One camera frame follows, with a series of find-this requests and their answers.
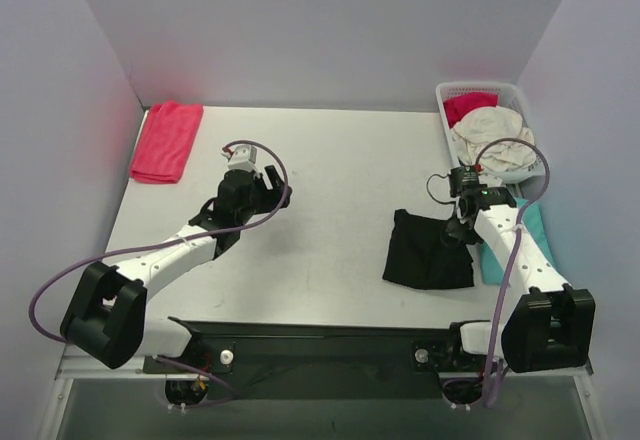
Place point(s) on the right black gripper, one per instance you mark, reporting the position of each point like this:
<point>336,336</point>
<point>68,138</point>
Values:
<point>454,230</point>

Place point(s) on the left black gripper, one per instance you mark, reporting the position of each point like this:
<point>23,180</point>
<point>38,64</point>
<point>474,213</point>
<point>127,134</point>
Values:
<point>267,192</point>

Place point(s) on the black t shirt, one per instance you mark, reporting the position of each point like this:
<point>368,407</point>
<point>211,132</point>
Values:
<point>421,256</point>

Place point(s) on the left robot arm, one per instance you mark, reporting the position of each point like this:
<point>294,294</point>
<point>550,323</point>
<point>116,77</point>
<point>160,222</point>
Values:
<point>107,315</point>

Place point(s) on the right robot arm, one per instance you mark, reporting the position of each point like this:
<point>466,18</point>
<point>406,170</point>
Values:
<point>551,324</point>

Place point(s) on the cream t shirt in basket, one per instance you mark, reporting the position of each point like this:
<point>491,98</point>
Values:
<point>485,125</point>

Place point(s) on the red t shirt in basket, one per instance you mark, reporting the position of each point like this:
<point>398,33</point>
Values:
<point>456,108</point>

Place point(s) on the folded pink t shirt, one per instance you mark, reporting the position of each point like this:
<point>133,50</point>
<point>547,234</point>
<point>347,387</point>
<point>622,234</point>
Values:
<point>165,142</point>

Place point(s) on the white laundry basket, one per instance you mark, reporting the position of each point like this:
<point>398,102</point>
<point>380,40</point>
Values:
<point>509,97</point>

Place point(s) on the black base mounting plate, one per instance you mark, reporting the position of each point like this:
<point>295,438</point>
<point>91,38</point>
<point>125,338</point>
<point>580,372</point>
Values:
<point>306,362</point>

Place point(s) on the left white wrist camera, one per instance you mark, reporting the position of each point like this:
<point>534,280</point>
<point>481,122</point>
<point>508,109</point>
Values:
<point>241,157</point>

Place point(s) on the aluminium rail frame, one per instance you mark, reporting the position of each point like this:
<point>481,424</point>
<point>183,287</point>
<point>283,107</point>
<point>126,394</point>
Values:
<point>92,402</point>

